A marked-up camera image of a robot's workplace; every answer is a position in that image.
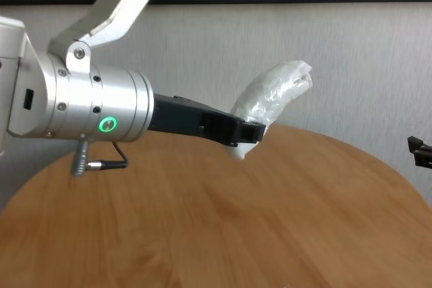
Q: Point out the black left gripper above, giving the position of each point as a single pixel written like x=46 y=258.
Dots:
x=175 y=116

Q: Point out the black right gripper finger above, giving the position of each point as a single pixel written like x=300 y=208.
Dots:
x=423 y=156

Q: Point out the white sandbag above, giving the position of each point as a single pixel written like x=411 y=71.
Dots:
x=270 y=89

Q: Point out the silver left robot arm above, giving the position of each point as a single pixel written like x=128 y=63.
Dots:
x=84 y=99

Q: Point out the thin black wall rail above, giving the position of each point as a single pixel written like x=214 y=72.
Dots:
x=270 y=0

